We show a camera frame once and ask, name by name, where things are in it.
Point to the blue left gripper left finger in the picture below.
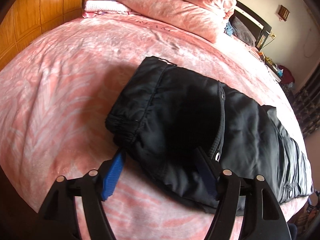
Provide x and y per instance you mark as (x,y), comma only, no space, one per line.
(112,175)

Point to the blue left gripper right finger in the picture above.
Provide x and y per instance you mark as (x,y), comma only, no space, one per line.
(208,174)

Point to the black pants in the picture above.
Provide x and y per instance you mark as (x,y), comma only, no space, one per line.
(166,114)

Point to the pink patterned bed cover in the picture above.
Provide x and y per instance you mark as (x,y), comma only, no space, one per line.
(57,92)

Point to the dark bedside table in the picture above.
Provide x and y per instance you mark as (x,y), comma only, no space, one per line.
(273,68)

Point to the dark blue curtain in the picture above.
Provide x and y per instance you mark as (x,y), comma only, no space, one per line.
(306,105)

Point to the blue garment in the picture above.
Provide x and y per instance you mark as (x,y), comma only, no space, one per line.
(228,29)

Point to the dark grey pillow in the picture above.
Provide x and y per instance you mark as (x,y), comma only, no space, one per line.
(242,32)

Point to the black headboard with white stripe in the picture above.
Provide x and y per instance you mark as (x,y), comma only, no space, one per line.
(259,28)

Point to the pink folded quilt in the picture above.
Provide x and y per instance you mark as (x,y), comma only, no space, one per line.
(204,18)

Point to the pink white folded towel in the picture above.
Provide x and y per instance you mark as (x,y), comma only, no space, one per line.
(94,8)

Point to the wooden wardrobe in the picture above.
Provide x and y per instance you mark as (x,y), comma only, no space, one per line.
(26,20)

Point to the small wooden wall ornament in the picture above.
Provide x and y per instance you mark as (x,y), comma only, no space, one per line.
(283,13)

